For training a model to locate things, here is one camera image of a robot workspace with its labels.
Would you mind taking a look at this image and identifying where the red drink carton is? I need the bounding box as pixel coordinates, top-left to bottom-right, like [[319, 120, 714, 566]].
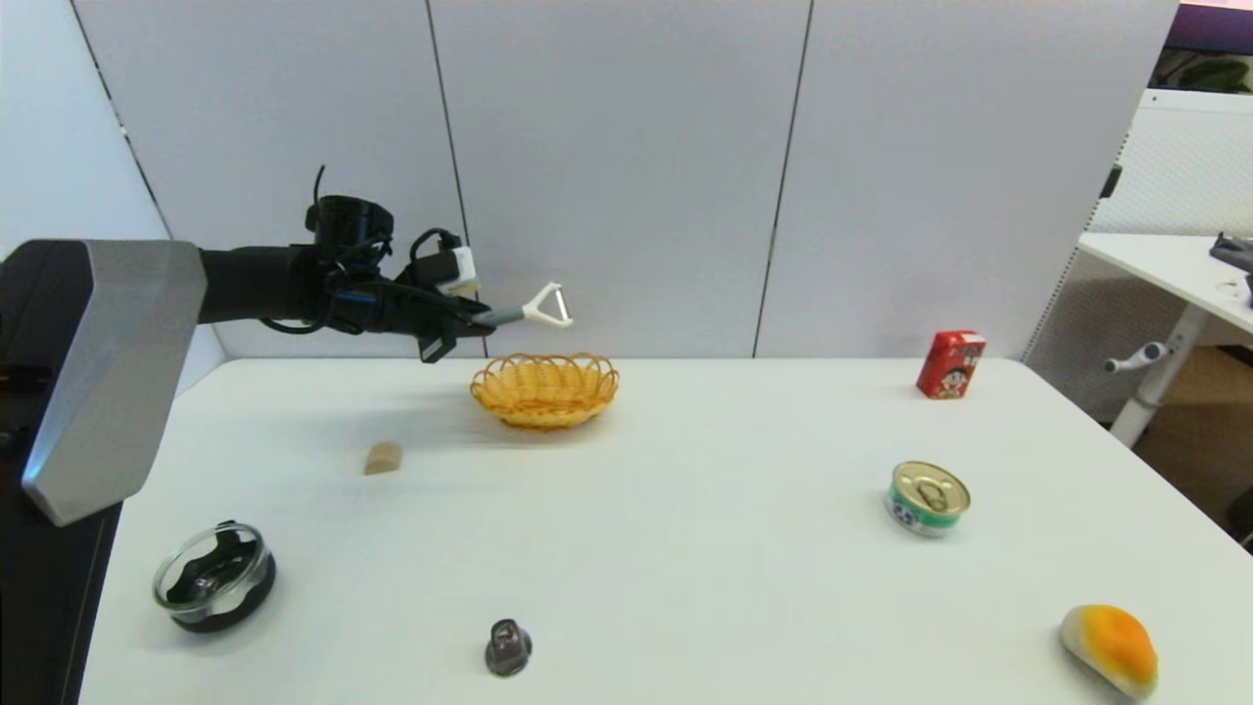
[[915, 330, 987, 400]]

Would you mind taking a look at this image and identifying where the dark grey object on desk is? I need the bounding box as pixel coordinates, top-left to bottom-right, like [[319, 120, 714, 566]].
[[1209, 233, 1253, 275]]

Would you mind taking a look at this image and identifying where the glass bowl with black base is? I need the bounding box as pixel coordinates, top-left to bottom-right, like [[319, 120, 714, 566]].
[[152, 520, 277, 634]]

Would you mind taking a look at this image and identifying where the white perforated partition panel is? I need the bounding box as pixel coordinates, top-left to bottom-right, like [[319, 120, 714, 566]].
[[1020, 88, 1253, 422]]

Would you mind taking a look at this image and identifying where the orange yellow bread bun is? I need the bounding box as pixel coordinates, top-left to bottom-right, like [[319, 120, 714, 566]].
[[1059, 604, 1159, 700]]

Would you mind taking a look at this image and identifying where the grey desk crank handle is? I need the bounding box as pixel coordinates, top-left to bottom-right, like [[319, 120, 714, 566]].
[[1103, 342, 1170, 375]]

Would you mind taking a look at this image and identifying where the green background plant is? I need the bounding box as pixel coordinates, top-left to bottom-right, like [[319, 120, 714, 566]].
[[1153, 51, 1253, 95]]

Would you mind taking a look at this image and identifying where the white background desk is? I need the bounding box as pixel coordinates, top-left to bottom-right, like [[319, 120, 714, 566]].
[[1077, 232, 1253, 449]]

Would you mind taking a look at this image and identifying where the grey handled white peeler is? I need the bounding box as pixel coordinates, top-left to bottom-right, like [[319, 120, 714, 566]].
[[475, 282, 575, 329]]

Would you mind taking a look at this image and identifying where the yellow wicker basket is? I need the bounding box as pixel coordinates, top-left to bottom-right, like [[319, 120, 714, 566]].
[[470, 352, 621, 432]]

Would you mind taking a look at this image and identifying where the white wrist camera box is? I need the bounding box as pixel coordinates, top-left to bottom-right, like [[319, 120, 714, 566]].
[[433, 245, 482, 298]]

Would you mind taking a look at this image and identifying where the green label tin can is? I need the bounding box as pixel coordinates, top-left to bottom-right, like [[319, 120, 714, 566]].
[[885, 460, 972, 539]]

